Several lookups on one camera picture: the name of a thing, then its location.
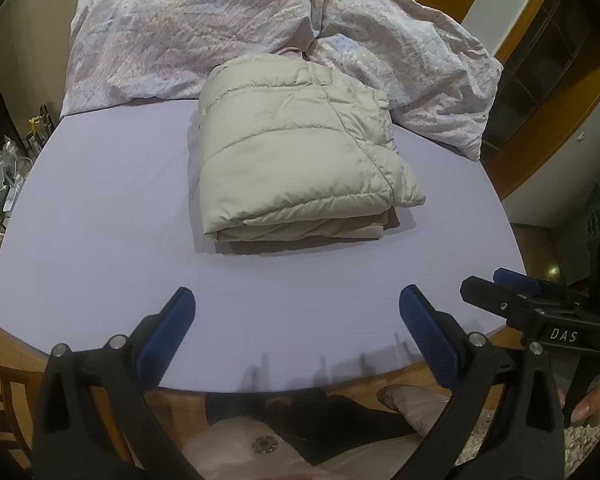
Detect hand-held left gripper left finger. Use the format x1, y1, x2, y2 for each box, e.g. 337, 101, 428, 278
30, 287, 216, 480

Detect grey slipper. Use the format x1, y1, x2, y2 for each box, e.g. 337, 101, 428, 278
377, 385, 455, 437

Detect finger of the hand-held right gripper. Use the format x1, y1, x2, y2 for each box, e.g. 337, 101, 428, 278
492, 268, 588, 307
460, 276, 536, 333

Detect wooden door frame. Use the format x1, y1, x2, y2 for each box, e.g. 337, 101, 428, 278
415, 0, 600, 201

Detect wooden bed frame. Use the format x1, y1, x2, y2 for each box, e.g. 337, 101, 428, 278
0, 247, 526, 466

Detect lavender bed sheet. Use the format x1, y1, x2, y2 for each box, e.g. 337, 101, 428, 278
0, 94, 528, 393

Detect person's white snap-button jacket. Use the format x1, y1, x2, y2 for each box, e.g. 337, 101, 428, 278
180, 420, 423, 480

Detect person's right hand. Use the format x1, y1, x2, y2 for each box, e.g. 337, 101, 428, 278
555, 374, 600, 423

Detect floral pastel duvet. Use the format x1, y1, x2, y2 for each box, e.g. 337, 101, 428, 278
60, 0, 504, 162

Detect person's right forearm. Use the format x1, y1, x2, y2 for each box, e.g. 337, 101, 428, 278
562, 417, 600, 470

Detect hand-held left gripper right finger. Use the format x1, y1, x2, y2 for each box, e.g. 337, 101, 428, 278
399, 284, 566, 480

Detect beige puffer jacket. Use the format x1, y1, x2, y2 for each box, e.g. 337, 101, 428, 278
187, 51, 427, 257

